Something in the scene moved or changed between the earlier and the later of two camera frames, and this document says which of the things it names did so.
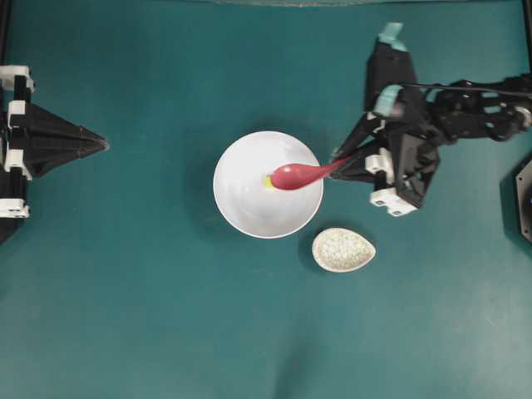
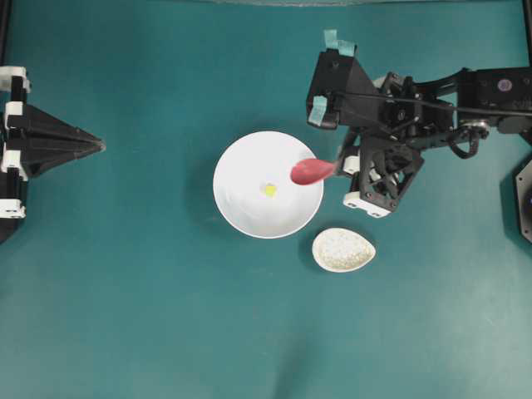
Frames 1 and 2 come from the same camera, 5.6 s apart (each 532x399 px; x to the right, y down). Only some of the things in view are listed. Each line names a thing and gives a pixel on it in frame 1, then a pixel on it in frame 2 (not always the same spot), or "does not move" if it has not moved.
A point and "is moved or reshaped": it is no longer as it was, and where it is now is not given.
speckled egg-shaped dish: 342,250 does not move
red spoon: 298,175 is moved or reshaped
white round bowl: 250,206 does not move
